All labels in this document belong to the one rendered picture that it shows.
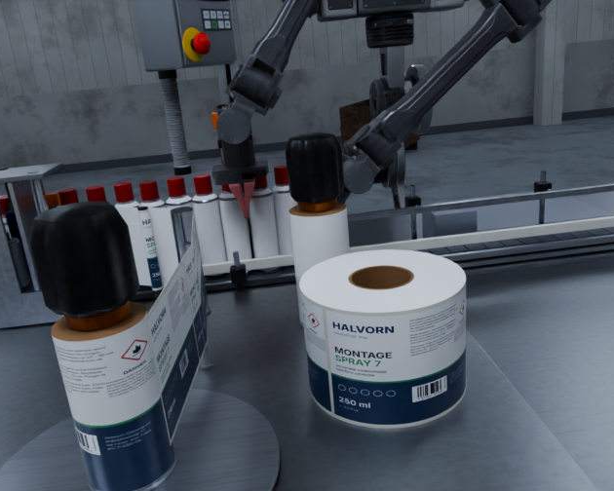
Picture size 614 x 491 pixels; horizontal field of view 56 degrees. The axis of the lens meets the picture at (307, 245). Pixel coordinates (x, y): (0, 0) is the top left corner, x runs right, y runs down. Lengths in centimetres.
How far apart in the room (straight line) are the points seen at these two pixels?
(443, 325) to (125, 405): 34
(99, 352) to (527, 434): 45
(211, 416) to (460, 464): 29
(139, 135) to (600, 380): 800
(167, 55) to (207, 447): 72
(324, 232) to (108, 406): 41
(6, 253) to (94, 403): 55
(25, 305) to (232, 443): 56
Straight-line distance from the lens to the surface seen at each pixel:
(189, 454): 67
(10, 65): 895
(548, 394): 86
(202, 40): 111
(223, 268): 115
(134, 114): 855
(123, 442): 60
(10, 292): 112
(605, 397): 87
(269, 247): 115
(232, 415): 72
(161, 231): 103
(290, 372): 81
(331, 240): 85
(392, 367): 65
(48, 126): 886
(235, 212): 113
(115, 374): 57
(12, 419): 86
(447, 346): 67
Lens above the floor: 129
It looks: 18 degrees down
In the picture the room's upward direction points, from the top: 5 degrees counter-clockwise
